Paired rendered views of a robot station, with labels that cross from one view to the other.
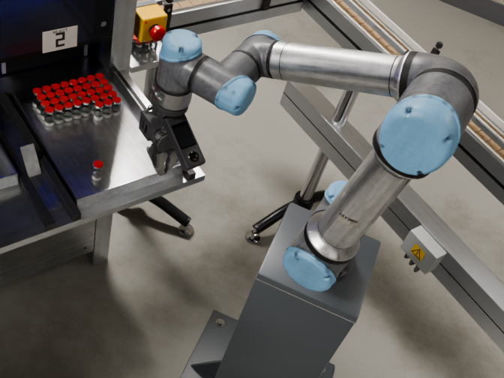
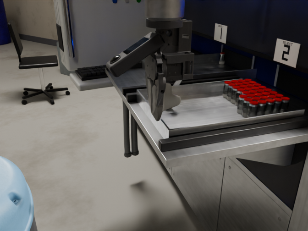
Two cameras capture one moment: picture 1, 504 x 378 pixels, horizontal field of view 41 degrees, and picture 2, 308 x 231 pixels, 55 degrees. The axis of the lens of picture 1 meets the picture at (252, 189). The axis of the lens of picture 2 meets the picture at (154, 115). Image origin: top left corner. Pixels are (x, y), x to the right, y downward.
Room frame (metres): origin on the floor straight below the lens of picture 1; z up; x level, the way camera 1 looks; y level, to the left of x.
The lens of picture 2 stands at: (1.29, -0.31, 1.19)
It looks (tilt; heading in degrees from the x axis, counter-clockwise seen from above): 24 degrees down; 121
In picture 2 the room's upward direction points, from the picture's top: straight up
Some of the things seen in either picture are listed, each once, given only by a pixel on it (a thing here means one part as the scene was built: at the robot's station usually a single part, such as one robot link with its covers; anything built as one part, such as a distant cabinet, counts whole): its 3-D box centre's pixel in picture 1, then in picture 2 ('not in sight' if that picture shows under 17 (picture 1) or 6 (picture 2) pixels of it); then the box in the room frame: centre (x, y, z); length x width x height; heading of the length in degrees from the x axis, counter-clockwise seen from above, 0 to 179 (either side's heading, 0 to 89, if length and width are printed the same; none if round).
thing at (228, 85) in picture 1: (227, 82); not in sight; (1.00, 0.11, 1.22); 0.11 x 0.11 x 0.08; 74
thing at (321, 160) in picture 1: (330, 139); not in sight; (1.82, -0.21, 0.46); 0.09 x 0.09 x 0.77; 49
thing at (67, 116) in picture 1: (81, 108); (242, 98); (1.12, 0.44, 0.90); 0.18 x 0.02 x 0.05; 138
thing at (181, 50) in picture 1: (180, 62); not in sight; (1.01, 0.21, 1.22); 0.09 x 0.08 x 0.11; 74
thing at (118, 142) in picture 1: (97, 135); (212, 105); (1.06, 0.38, 0.90); 0.34 x 0.26 x 0.04; 49
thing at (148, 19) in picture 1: (148, 21); not in sight; (1.40, 0.39, 1.00); 0.08 x 0.07 x 0.07; 49
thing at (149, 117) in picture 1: (166, 119); (167, 50); (1.01, 0.22, 1.06); 0.09 x 0.08 x 0.12; 49
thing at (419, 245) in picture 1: (422, 250); not in sight; (1.42, -0.56, 0.50); 0.12 x 0.05 x 0.09; 49
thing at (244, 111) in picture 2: (107, 108); (247, 107); (1.15, 0.39, 0.90); 0.02 x 0.02 x 0.05
